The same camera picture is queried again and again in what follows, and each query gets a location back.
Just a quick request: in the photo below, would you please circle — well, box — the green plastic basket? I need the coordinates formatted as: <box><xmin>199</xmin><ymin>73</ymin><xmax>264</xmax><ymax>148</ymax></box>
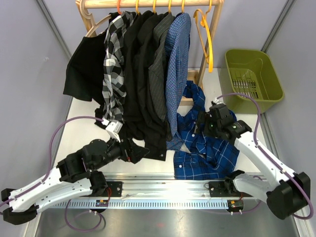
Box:
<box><xmin>219</xmin><ymin>49</ymin><xmax>284</xmax><ymax>113</ymax></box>

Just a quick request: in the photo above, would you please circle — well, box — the purple cable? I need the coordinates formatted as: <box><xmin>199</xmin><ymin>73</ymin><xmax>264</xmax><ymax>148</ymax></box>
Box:
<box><xmin>0</xmin><ymin>116</ymin><xmax>105</xmax><ymax>233</ymax></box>
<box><xmin>217</xmin><ymin>93</ymin><xmax>312</xmax><ymax>219</ymax></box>

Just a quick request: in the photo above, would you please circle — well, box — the aluminium mounting rail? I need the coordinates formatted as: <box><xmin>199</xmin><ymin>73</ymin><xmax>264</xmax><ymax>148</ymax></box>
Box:
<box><xmin>37</xmin><ymin>177</ymin><xmax>251</xmax><ymax>212</ymax></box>

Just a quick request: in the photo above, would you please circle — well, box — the black t-shirt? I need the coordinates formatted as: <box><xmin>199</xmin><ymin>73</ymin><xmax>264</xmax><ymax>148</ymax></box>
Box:
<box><xmin>63</xmin><ymin>28</ymin><xmax>108</xmax><ymax>105</ymax></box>

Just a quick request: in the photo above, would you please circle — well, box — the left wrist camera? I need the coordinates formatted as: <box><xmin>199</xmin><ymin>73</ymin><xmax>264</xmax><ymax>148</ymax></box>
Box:
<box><xmin>102</xmin><ymin>119</ymin><xmax>123</xmax><ymax>142</ymax></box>

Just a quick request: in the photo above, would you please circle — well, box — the yellow hanger of blue shirt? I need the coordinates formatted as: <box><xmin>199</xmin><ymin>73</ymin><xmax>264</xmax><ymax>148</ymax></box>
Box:
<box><xmin>193</xmin><ymin>0</ymin><xmax>213</xmax><ymax>73</ymax></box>

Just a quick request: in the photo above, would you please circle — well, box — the wooden clothes rack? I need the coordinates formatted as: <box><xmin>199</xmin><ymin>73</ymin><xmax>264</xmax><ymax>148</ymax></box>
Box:
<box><xmin>75</xmin><ymin>0</ymin><xmax>224</xmax><ymax>107</ymax></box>

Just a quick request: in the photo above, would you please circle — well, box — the dark blue plaid shirt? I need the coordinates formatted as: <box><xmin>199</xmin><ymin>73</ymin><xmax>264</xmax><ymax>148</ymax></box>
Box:
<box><xmin>173</xmin><ymin>81</ymin><xmax>239</xmax><ymax>180</ymax></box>

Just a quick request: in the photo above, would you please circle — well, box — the yellow hanger hook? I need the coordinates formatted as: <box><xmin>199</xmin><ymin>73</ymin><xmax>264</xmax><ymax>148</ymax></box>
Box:
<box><xmin>168</xmin><ymin>0</ymin><xmax>172</xmax><ymax>13</ymax></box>
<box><xmin>135</xmin><ymin>0</ymin><xmax>140</xmax><ymax>15</ymax></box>
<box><xmin>153</xmin><ymin>0</ymin><xmax>157</xmax><ymax>13</ymax></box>

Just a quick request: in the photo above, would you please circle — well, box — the wooden curved hanger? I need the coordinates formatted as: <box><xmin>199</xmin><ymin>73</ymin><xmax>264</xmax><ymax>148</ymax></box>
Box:
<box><xmin>85</xmin><ymin>15</ymin><xmax>111</xmax><ymax>38</ymax></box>

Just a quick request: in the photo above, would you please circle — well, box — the light blue checked shirt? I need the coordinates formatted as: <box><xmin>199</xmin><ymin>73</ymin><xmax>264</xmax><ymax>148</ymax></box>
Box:
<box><xmin>164</xmin><ymin>13</ymin><xmax>191</xmax><ymax>151</ymax></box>

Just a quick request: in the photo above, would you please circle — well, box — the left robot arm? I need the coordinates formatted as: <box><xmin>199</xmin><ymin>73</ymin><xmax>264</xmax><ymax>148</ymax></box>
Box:
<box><xmin>1</xmin><ymin>138</ymin><xmax>149</xmax><ymax>225</ymax></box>

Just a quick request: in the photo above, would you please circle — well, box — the black long sleeve shirt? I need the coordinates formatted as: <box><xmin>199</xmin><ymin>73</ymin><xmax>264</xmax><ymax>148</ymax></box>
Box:
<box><xmin>94</xmin><ymin>10</ymin><xmax>168</xmax><ymax>162</ymax></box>

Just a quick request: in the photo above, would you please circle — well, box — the black white plaid shirt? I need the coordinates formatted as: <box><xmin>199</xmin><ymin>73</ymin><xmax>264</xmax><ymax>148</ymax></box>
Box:
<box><xmin>102</xmin><ymin>11</ymin><xmax>136</xmax><ymax>121</ymax></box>

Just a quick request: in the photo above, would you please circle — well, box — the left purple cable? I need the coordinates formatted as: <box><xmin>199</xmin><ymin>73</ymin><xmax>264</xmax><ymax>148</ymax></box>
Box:
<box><xmin>0</xmin><ymin>116</ymin><xmax>105</xmax><ymax>233</ymax></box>

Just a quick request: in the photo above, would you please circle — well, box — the orange hanger hook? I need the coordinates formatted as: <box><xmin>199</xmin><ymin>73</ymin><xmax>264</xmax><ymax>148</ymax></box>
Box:
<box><xmin>117</xmin><ymin>0</ymin><xmax>122</xmax><ymax>14</ymax></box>

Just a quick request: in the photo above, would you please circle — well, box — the dark pinstripe shirt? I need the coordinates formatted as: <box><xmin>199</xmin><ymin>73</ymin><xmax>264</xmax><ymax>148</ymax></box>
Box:
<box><xmin>149</xmin><ymin>12</ymin><xmax>174</xmax><ymax>121</ymax></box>

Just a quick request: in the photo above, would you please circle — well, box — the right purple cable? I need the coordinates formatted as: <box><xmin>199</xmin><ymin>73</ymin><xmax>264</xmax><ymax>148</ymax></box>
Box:
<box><xmin>217</xmin><ymin>93</ymin><xmax>312</xmax><ymax>219</ymax></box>

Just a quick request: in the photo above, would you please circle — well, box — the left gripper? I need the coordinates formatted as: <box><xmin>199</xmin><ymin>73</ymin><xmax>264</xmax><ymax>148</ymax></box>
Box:
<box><xmin>92</xmin><ymin>132</ymin><xmax>150</xmax><ymax>171</ymax></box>

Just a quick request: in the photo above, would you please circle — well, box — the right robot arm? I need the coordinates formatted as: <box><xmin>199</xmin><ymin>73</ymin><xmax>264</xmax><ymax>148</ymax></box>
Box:
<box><xmin>196</xmin><ymin>103</ymin><xmax>312</xmax><ymax>220</ymax></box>

